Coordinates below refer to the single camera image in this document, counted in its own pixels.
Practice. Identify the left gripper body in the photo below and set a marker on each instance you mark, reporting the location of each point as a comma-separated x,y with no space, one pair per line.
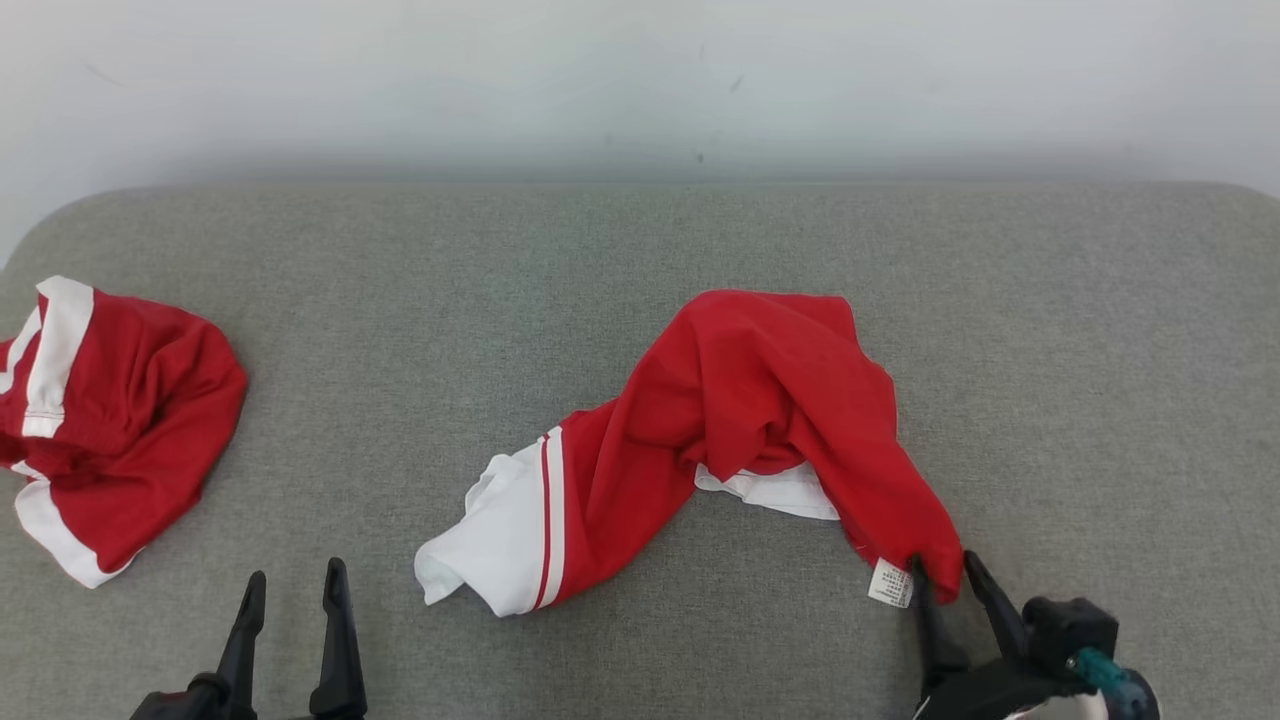
185,702

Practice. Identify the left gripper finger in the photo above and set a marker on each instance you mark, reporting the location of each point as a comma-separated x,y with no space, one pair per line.
338,660
243,650

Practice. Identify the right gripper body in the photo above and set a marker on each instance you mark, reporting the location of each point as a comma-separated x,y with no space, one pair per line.
1050,640

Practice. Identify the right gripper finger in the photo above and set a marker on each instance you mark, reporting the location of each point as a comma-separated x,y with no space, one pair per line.
935,645
1000,615

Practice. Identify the red shorts with 23 print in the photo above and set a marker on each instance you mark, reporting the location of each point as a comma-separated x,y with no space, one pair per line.
130,420

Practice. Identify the red shirt with white sleeves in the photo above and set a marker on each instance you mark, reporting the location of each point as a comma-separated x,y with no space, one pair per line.
740,390

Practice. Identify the grey fabric sofa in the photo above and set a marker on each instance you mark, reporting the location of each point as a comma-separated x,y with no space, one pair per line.
420,330

